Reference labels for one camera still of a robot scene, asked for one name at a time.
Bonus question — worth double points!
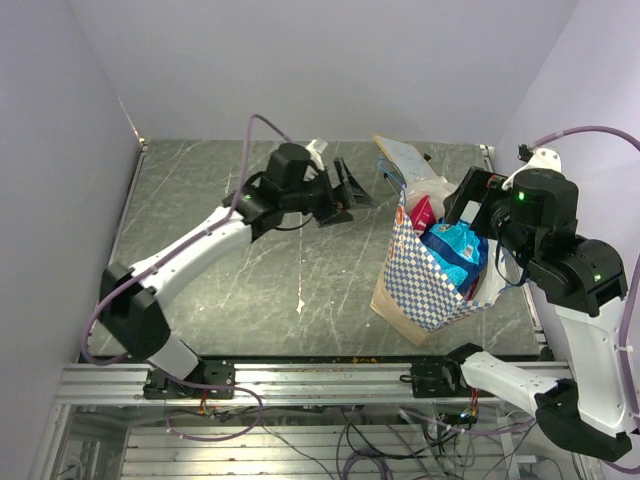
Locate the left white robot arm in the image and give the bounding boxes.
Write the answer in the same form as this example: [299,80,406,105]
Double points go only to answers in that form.
[97,140,374,397]

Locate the small whiteboard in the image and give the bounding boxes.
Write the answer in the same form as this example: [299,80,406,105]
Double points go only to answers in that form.
[373,134,438,184]

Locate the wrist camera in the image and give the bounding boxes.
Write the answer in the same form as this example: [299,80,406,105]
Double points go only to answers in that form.
[513,144,562,176]
[305,138,328,171]

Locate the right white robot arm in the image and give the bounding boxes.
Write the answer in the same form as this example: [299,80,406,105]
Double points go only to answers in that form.
[440,167,639,462]

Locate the red snack bag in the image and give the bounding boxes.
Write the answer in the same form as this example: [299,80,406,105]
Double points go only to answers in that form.
[410,195,437,235]

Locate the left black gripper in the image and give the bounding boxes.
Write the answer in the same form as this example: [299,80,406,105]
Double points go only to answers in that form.
[282,157,377,228]

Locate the blue checkered paper bag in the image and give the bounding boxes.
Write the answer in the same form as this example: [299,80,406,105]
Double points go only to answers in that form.
[370,176,510,346]

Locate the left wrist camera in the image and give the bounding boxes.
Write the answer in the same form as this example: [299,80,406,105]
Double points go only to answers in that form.
[305,138,328,171]

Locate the aluminium frame rail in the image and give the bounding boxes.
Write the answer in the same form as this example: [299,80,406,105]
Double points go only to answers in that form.
[54,362,574,406]

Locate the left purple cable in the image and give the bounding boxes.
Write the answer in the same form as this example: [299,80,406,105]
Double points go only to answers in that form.
[79,113,296,444]

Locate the blue snack bag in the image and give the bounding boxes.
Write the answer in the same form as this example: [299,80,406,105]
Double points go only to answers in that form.
[421,220,488,295]

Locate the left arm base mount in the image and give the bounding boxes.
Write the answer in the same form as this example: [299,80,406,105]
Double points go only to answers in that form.
[143,360,235,400]

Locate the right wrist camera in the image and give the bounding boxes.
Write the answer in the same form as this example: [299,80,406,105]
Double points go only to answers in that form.
[513,144,562,176]

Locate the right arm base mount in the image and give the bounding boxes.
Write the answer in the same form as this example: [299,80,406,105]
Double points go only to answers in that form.
[406,362,471,398]

